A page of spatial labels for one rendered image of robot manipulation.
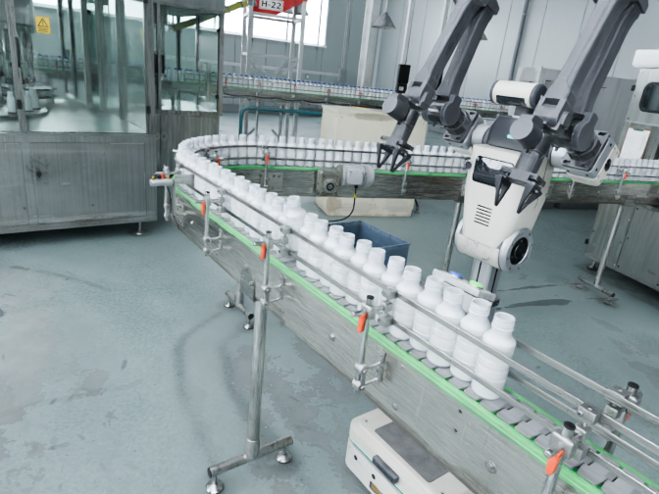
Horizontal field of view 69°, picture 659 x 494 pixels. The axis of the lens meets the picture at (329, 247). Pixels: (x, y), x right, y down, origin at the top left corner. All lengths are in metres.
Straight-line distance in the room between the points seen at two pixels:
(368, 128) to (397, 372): 4.53
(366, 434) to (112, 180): 3.14
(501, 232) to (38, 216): 3.59
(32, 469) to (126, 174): 2.68
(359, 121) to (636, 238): 2.88
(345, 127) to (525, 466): 4.70
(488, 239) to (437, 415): 0.75
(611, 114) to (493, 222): 6.54
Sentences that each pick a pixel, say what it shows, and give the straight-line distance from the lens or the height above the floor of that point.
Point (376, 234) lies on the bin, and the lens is 2.07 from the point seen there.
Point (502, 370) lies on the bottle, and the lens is 0.97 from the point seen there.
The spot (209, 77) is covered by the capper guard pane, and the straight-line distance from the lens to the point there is 6.60.
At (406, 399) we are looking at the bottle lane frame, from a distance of 1.11.
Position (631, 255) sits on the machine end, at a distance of 5.00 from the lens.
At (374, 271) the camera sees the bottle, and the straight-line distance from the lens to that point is 1.14.
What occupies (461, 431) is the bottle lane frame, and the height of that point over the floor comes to 0.93.
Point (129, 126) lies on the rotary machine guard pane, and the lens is 4.38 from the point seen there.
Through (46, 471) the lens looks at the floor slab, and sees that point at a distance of 2.31.
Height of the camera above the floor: 1.55
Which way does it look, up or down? 20 degrees down
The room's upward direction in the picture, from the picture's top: 6 degrees clockwise
